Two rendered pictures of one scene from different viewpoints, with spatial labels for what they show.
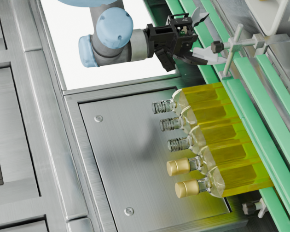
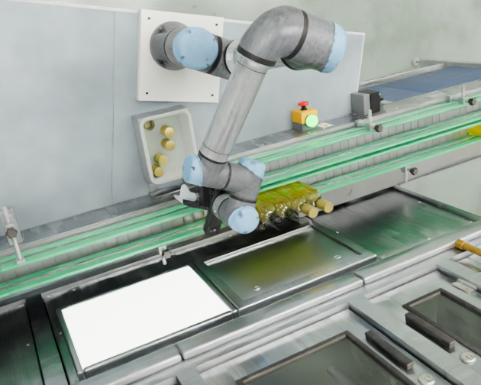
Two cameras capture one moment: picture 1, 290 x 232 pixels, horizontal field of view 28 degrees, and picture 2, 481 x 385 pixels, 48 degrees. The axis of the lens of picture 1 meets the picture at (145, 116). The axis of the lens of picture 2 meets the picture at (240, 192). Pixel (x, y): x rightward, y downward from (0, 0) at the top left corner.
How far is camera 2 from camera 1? 1.75 m
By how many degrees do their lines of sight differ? 73
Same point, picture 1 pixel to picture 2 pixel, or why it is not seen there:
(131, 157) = (288, 266)
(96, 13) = (242, 172)
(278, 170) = (301, 170)
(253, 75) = not seen: hidden behind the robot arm
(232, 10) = (154, 202)
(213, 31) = (176, 211)
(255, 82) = not seen: hidden behind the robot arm
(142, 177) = (304, 258)
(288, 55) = not seen: hidden behind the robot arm
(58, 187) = (337, 289)
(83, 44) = (249, 208)
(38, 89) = (235, 328)
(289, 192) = (315, 166)
